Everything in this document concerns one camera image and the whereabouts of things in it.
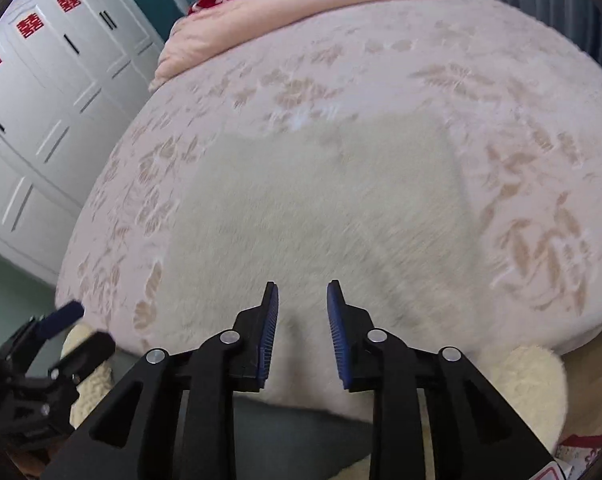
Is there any white wardrobe with red stickers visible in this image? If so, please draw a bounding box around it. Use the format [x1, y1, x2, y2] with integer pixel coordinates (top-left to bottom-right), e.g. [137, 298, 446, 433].
[0, 0, 163, 284]

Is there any red and white box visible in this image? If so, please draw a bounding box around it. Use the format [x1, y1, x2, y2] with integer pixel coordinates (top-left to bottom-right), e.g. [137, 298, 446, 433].
[555, 434, 602, 480]

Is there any pink butterfly bedspread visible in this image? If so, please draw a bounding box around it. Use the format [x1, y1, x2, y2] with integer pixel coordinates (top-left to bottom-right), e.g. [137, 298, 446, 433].
[56, 0, 602, 352]

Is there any cream knit sweater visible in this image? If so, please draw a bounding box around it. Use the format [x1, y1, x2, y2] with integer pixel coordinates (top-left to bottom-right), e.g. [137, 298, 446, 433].
[149, 112, 495, 420]

